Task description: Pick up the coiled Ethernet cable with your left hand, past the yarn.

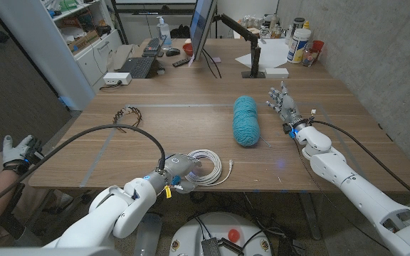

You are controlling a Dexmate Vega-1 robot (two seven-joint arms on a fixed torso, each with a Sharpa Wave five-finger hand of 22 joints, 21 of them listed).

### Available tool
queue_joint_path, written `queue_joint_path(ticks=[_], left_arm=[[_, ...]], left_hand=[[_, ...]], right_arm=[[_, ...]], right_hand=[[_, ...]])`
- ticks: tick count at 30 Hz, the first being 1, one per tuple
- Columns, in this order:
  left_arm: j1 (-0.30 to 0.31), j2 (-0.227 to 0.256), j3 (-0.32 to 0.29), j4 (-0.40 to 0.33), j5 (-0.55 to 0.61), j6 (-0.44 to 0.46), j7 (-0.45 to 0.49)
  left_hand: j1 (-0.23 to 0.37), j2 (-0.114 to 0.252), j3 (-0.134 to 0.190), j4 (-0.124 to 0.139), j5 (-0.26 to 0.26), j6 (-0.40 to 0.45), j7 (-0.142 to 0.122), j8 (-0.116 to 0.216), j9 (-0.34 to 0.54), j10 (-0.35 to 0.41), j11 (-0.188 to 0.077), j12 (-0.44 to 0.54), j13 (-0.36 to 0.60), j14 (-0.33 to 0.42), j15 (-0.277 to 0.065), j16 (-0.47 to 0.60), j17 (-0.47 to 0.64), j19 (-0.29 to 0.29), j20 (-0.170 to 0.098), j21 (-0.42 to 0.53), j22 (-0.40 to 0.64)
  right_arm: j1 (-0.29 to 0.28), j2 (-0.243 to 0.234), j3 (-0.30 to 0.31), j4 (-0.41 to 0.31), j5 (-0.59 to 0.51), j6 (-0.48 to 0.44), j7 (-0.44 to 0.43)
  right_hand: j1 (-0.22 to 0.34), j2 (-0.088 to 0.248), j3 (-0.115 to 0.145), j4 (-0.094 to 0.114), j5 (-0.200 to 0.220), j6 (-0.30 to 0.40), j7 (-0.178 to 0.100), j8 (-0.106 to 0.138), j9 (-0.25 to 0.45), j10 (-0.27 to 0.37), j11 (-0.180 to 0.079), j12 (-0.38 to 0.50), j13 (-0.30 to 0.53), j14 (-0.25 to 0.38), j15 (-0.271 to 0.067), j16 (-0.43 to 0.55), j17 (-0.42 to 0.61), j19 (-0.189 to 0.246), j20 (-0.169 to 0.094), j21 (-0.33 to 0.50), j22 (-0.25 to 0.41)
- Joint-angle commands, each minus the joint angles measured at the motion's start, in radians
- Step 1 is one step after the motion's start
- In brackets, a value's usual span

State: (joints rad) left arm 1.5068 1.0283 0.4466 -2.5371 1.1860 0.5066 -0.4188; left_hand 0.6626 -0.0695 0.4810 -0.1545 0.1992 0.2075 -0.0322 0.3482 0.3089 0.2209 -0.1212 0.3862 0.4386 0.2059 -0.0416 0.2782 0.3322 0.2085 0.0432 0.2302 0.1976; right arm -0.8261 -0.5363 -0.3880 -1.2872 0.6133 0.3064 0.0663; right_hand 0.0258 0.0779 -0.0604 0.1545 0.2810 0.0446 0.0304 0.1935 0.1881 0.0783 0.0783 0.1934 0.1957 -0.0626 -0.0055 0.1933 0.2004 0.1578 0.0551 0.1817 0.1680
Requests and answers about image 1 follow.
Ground white wipes canister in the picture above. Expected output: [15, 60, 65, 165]
[286, 28, 312, 65]

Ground clear hand sanitizer bottle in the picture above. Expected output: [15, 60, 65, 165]
[156, 16, 173, 50]

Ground white power strip box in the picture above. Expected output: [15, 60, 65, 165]
[102, 72, 133, 86]

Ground dark lidded canister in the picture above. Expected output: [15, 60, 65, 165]
[291, 17, 306, 36]

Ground grey slanted table leg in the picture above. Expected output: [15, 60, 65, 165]
[299, 191, 322, 241]

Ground small black keyboard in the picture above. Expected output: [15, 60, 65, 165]
[141, 36, 167, 58]

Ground clear glass jar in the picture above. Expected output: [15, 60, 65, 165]
[301, 48, 320, 68]

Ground large black keyboard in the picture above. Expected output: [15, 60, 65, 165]
[117, 55, 156, 80]

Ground flat white box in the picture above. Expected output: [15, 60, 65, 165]
[263, 67, 290, 80]

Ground red stop button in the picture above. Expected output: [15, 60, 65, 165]
[227, 228, 241, 243]

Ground black remote control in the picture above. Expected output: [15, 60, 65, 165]
[172, 56, 191, 68]

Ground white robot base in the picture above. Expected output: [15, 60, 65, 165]
[168, 211, 273, 256]

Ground cardboard box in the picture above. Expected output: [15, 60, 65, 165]
[67, 30, 100, 55]

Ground computer monitor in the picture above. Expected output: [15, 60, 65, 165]
[189, 0, 219, 61]

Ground dark brown scalloped headband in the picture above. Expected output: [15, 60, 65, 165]
[112, 105, 143, 134]

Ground beige cloth bag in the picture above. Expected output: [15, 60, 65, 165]
[107, 43, 140, 72]

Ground black bag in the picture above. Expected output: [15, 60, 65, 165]
[170, 23, 191, 39]

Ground teal yarn skein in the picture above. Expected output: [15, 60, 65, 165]
[232, 95, 273, 149]

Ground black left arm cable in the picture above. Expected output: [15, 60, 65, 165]
[0, 123, 167, 214]

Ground black glove tracker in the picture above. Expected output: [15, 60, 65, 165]
[25, 137, 44, 165]

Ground person's white gloved hand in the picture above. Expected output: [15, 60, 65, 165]
[1, 134, 33, 164]

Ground white shelf cabinet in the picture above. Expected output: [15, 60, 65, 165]
[0, 0, 124, 111]

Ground grey ribbed metal block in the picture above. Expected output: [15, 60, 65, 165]
[201, 237, 222, 256]

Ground red cup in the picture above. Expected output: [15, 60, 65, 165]
[311, 39, 325, 54]

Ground white Ethernet cable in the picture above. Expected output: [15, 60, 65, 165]
[185, 149, 234, 187]

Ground black monitor cables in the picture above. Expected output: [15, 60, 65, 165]
[201, 48, 223, 80]

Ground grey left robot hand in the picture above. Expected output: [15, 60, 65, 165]
[144, 152, 203, 195]

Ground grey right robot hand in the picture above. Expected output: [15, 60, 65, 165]
[266, 80, 309, 135]

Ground white paper sheet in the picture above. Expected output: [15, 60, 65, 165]
[234, 38, 291, 70]

